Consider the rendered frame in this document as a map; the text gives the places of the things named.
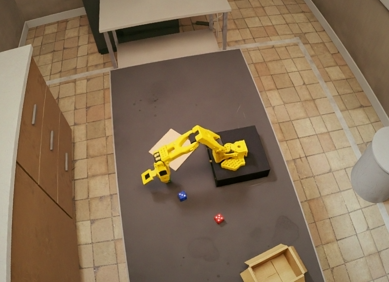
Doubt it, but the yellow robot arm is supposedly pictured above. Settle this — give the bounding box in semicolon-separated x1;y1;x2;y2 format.
153;125;246;177

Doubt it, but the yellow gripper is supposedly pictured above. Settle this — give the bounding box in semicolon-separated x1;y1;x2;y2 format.
141;163;170;185

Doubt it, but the beige flat mat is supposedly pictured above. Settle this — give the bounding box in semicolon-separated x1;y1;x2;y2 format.
149;129;193;171

